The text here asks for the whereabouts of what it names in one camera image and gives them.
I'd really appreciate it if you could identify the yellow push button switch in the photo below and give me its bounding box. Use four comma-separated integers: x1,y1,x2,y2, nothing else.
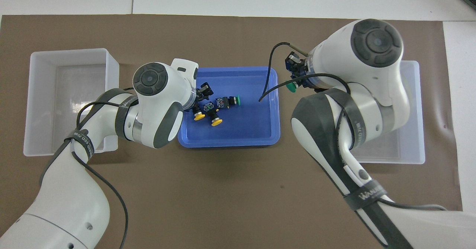
204,101,223,127
189,105,206,122

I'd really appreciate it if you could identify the blue plastic tray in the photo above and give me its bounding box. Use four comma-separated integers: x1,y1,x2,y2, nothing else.
178,67,280,148

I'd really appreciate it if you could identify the translucent white plastic box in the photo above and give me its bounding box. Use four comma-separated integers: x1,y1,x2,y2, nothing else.
23,48,120,157
350,60,426,165

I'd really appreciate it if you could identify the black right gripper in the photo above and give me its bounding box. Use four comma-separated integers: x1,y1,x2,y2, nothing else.
297,53,316,90

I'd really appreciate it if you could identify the green push button switch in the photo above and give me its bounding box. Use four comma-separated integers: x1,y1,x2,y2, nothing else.
285,53,300,93
217,96,242,109

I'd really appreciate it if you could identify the brown paper mat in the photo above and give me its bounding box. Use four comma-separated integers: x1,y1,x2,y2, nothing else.
0,14,463,249

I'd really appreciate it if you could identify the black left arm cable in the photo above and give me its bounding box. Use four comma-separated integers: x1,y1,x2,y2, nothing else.
39,87,140,249

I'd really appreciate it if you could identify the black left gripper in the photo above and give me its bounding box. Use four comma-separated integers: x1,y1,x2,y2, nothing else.
192,82,215,106

